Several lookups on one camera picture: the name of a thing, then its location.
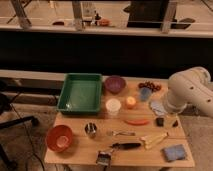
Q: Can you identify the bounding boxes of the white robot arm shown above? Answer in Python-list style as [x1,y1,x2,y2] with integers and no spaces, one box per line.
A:
[162,67,213,118]

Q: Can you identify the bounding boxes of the purple bowl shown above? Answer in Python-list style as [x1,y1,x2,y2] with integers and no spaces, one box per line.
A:
[104,75,126,94]

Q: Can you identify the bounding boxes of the red bowl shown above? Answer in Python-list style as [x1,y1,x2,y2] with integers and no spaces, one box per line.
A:
[45,125,73,152]

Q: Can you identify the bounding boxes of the blue folded towel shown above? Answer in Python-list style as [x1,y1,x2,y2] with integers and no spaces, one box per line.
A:
[162,144,187,162]

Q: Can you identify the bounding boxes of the white plastic cup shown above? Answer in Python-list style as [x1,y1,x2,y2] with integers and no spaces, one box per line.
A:
[105,98,121,116]

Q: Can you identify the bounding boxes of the green plastic tray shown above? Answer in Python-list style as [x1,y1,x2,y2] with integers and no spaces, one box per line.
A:
[57,73,102,115]

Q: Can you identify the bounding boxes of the orange cup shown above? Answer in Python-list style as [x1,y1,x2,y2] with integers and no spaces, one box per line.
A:
[125,96,137,109]

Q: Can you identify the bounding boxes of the blue cup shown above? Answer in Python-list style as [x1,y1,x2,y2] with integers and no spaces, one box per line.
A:
[140,87,152,101]

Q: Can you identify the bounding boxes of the orange carrot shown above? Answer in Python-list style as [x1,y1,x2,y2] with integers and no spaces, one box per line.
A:
[124,120,149,126]

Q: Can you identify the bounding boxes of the small metal cup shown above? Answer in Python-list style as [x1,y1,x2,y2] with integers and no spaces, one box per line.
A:
[85,123,97,138]

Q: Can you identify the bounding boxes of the red grapes bunch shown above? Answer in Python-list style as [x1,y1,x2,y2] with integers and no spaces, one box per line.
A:
[138,81,162,92]

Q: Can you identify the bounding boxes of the metal fork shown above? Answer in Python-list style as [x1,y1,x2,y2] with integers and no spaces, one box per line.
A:
[106,131,136,136]

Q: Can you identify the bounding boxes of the black rectangular block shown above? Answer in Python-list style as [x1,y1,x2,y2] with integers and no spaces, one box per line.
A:
[156,117,164,127]

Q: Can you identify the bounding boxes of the yellow banana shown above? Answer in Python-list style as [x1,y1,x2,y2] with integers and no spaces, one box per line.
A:
[140,132,168,149]

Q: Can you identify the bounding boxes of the black office chair base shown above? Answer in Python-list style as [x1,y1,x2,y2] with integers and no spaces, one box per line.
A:
[0,79,40,171]

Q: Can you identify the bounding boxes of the black handled brush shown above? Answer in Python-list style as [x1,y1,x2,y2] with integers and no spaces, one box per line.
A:
[96,143,141,167]

